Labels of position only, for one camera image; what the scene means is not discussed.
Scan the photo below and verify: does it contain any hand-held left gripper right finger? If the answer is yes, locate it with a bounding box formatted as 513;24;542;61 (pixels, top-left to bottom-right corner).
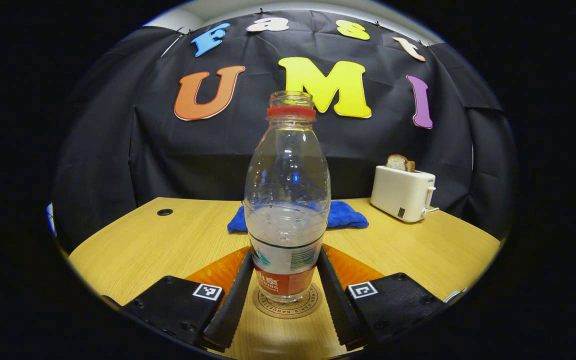
316;243;448;352

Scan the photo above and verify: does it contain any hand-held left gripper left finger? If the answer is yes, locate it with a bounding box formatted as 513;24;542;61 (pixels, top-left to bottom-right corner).
119;245;255;353

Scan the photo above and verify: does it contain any round wooden coaster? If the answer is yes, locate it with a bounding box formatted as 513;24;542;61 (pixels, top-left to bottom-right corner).
253;282;323;320

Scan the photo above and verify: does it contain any clear plastic water bottle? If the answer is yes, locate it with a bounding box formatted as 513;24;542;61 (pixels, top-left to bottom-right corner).
243;90;332;304

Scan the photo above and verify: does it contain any blue towel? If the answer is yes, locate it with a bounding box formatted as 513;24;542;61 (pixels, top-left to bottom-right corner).
227;200;370;234

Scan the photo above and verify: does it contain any white toaster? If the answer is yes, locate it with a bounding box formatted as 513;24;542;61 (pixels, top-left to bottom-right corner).
370;165;437;223

